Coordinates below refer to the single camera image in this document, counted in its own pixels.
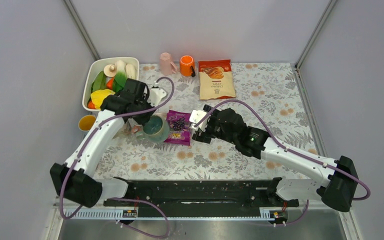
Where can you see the pink plastic cup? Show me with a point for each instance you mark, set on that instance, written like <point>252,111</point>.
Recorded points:
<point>166,64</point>

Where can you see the orange toy carrot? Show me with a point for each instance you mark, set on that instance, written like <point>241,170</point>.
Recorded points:
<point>110,83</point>

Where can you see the toy mushroom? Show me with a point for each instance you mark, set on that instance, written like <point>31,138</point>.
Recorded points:
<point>110,70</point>

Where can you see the yellow toy vegetable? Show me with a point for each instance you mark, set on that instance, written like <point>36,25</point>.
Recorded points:
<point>97,97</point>

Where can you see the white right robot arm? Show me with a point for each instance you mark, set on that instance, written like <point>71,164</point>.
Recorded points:
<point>331,181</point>

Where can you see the blue butterfly mug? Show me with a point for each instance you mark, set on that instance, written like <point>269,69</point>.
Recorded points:
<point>86,122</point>

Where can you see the green ceramic mug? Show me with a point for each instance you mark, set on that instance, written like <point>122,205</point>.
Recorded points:
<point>156,130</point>

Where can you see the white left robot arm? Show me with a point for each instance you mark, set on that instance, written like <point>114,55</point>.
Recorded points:
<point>73,180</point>

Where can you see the white plastic tub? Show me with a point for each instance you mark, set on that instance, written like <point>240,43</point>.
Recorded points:
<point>98,66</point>

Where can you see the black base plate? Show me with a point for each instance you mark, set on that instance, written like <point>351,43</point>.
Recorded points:
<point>202,198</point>

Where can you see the small pink cup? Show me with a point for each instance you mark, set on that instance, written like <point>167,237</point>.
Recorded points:
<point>135,128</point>

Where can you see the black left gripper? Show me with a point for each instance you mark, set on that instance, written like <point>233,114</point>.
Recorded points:
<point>143,120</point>

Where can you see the orange chips bag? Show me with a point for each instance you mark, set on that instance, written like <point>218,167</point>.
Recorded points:
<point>216,80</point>

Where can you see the white toy cabbage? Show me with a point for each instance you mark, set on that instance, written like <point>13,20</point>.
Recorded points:
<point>125,70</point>

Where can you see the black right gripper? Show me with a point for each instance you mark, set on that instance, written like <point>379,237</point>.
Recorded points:
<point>205,137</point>

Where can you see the purple candy bag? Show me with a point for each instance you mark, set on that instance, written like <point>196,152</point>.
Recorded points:
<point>179,128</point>

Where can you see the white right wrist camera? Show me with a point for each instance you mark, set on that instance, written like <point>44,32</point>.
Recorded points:
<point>198,120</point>

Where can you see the floral table mat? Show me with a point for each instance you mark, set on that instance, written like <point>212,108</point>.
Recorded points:
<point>267,95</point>

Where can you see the green toy leaf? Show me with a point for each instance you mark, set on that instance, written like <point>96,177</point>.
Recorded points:
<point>99,82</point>

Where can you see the orange mug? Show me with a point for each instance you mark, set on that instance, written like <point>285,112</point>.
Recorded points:
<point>187,66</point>

